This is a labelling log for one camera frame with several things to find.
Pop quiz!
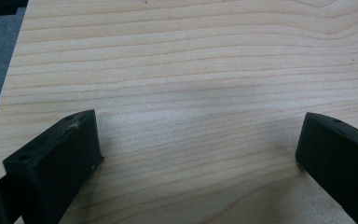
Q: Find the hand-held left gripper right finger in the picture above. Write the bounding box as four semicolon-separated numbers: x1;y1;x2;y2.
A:
295;112;358;224

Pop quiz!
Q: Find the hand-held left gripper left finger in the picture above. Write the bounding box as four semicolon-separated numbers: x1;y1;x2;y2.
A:
2;109;104;224

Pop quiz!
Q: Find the black stand base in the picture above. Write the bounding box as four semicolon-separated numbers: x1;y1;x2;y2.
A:
0;0;30;18

